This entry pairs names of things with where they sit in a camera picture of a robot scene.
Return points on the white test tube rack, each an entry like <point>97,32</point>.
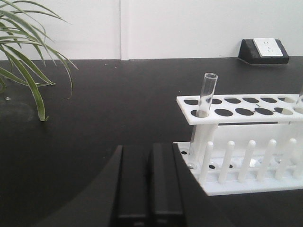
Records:
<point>257,145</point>

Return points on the clear glass test tube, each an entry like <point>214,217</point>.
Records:
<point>202,133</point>

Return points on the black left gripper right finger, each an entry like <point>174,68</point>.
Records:
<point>165,199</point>

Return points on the green spider plant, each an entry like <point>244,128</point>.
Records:
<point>18,27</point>

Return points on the black wall socket box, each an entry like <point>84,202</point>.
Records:
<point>263,51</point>

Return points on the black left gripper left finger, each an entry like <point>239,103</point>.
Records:
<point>132,194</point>

